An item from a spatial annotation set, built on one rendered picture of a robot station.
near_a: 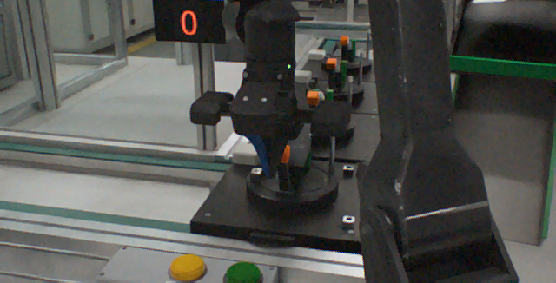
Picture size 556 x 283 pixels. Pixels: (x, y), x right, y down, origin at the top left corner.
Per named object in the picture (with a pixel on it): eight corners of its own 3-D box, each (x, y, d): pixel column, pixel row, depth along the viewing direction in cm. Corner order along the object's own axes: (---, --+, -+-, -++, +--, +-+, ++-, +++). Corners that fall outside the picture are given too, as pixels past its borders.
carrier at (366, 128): (375, 172, 94) (380, 103, 90) (241, 159, 99) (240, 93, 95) (382, 124, 116) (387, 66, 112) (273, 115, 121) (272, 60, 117)
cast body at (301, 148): (303, 167, 78) (304, 121, 76) (273, 164, 79) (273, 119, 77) (312, 145, 86) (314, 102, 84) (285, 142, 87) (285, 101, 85)
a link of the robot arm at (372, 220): (513, 308, 36) (529, 225, 34) (398, 343, 33) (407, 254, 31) (451, 254, 42) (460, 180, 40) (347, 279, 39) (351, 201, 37)
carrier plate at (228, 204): (364, 255, 71) (365, 241, 70) (189, 233, 76) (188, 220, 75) (375, 175, 93) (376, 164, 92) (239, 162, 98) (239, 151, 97)
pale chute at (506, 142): (541, 246, 66) (547, 238, 62) (430, 225, 71) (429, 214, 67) (562, 51, 76) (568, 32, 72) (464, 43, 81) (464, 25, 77)
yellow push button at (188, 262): (197, 289, 64) (196, 274, 64) (166, 284, 65) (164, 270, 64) (208, 269, 68) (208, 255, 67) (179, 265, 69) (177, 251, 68)
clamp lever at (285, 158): (290, 194, 77) (287, 154, 72) (276, 192, 77) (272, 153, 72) (295, 175, 80) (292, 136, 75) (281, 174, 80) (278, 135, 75)
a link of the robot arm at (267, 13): (310, -2, 57) (279, -12, 65) (259, 2, 55) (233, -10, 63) (309, 63, 60) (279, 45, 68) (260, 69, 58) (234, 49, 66)
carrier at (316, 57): (387, 90, 139) (391, 41, 134) (294, 84, 144) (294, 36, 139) (391, 66, 161) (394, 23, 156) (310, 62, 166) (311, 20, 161)
